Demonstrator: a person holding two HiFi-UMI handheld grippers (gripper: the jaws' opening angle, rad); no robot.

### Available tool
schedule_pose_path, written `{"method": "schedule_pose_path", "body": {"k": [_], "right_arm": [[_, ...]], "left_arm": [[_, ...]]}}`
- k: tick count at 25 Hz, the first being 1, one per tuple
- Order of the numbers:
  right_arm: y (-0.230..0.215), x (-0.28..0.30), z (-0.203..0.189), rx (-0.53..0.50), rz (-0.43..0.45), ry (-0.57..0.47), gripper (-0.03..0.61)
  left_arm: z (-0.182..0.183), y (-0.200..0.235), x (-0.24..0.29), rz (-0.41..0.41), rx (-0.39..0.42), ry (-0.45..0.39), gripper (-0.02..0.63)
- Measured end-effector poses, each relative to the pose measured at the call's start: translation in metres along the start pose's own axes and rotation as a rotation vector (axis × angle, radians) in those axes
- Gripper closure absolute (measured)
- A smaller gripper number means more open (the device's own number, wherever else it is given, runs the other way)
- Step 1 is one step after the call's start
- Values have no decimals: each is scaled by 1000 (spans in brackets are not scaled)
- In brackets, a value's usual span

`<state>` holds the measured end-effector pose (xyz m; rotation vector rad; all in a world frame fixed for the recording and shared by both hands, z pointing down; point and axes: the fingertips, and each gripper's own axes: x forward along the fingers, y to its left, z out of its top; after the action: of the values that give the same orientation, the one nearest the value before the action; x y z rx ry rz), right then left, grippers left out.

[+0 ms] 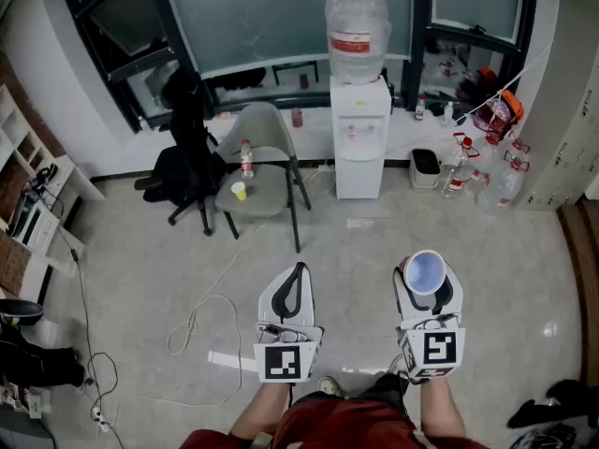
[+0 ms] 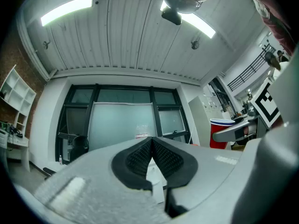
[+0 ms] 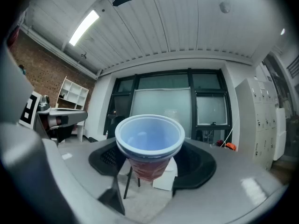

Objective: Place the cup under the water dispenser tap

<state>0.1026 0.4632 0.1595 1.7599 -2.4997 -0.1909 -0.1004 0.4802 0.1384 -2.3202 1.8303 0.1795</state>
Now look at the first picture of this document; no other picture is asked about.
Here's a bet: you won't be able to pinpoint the clear plastic bag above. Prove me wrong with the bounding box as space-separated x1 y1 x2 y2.
325 0 392 86

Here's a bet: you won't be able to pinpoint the person's right shoe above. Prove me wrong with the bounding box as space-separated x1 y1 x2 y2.
387 354 413 384

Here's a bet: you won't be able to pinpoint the white cubby shelf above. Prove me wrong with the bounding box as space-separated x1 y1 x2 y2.
0 84 107 294

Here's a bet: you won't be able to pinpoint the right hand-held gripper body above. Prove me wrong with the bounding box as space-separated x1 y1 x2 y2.
396 307 467 386

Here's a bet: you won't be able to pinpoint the white cord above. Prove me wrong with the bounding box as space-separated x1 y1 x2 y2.
454 39 554 126

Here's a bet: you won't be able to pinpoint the person's right forearm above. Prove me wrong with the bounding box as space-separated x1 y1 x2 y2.
417 377 468 442

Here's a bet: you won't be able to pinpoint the person's black trousers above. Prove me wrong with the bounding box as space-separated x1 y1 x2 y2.
348 372 416 413

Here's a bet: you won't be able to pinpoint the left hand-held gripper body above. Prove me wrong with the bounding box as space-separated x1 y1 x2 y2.
252 321 325 384

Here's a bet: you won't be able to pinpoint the orange pink bag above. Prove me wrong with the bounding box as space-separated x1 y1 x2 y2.
473 88 526 141

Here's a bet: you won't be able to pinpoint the brown wooden door frame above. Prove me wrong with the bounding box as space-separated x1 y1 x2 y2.
555 197 599 388

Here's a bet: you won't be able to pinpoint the person's left forearm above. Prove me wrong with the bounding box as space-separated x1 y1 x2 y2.
228 381 292 441

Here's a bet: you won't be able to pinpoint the long white floor cable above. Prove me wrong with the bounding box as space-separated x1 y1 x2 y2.
139 217 273 410

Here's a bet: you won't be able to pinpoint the black shoe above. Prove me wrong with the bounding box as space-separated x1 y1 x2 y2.
506 398 563 430
546 378 599 428

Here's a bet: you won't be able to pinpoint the black fabric bag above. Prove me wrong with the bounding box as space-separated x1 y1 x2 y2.
0 323 88 389

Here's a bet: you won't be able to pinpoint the black office chair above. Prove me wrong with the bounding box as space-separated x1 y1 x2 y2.
134 69 226 238

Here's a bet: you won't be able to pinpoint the person's left shoe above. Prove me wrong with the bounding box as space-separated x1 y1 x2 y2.
316 375 349 399

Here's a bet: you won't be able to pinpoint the grey metal locker cabinet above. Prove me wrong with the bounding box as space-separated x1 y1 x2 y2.
513 0 599 212

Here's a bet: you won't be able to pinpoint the white water dispenser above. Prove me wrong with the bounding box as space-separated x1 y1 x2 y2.
329 75 392 201

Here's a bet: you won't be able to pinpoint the grey trash bin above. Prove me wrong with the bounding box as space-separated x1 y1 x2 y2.
409 148 443 193

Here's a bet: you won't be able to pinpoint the small water bottle red label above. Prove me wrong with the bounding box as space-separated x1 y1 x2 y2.
240 138 256 181

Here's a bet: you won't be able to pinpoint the black framed window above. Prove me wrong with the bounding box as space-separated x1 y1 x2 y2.
58 0 539 134

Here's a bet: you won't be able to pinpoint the grey folding chair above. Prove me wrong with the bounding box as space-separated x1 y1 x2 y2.
214 101 313 254

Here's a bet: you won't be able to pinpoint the thin black floor cable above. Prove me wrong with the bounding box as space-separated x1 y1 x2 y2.
51 193 125 449

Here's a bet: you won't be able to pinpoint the person's shoe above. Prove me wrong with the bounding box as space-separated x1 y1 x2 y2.
387 354 413 384
316 375 349 399

